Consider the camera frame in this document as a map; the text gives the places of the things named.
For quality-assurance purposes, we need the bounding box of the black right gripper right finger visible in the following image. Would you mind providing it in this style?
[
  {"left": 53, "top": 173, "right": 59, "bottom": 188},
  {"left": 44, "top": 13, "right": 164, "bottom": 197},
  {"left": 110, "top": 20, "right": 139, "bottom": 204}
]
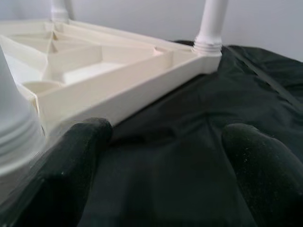
[{"left": 221, "top": 123, "right": 303, "bottom": 227}]

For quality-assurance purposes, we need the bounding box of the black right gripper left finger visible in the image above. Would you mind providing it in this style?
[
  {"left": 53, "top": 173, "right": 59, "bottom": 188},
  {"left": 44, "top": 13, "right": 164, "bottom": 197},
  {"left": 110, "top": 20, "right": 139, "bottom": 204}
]
[{"left": 9, "top": 117, "right": 114, "bottom": 227}]

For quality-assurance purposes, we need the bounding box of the white plastic table leg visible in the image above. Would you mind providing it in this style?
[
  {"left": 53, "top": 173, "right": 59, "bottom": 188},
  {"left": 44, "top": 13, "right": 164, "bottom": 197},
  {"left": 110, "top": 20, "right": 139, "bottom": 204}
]
[
  {"left": 0, "top": 44, "right": 45, "bottom": 175},
  {"left": 49, "top": 0, "right": 69, "bottom": 23},
  {"left": 193, "top": 0, "right": 229, "bottom": 56}
]

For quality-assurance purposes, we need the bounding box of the white plastic table top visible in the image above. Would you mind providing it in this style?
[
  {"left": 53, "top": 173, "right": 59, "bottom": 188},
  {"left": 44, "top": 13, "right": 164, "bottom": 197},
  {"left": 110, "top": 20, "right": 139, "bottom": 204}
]
[{"left": 0, "top": 20, "right": 223, "bottom": 140}]

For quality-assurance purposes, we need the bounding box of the black tablecloth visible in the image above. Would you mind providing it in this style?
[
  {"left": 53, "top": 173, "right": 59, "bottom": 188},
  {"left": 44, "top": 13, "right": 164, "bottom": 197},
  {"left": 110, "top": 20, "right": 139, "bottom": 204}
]
[{"left": 0, "top": 40, "right": 303, "bottom": 227}]

